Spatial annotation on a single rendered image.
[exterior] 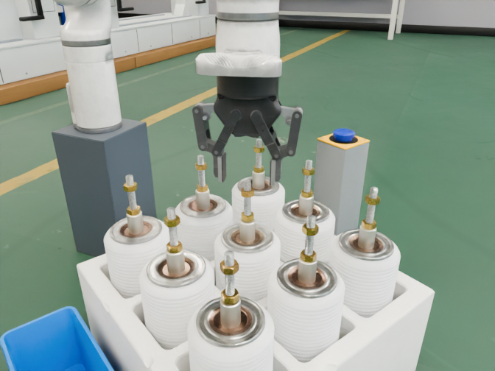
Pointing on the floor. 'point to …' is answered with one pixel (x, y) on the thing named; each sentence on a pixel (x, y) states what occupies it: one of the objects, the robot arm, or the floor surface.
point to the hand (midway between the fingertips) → (247, 172)
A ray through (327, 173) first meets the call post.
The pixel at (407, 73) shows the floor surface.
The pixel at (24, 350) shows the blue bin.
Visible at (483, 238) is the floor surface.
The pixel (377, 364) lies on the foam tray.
